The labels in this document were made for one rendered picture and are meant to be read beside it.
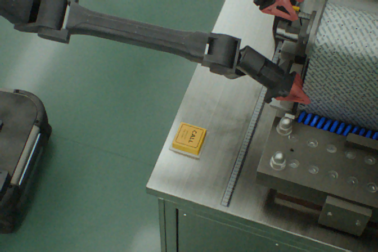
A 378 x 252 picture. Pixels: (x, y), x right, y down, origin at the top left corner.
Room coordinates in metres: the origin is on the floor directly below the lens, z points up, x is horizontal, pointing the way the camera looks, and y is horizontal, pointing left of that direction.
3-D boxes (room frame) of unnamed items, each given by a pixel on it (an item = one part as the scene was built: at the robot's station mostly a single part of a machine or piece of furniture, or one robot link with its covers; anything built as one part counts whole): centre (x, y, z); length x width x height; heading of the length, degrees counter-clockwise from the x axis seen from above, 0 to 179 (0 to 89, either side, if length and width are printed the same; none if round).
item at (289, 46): (1.04, -0.25, 1.05); 0.06 x 0.05 x 0.31; 72
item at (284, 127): (0.87, -0.23, 1.05); 0.04 x 0.04 x 0.04
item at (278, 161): (0.78, -0.21, 1.05); 0.04 x 0.04 x 0.04
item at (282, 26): (1.05, -0.21, 1.18); 0.04 x 0.02 x 0.04; 162
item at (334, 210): (0.68, -0.36, 0.96); 0.10 x 0.03 x 0.11; 72
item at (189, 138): (0.91, 0.00, 0.91); 0.07 x 0.07 x 0.02; 72
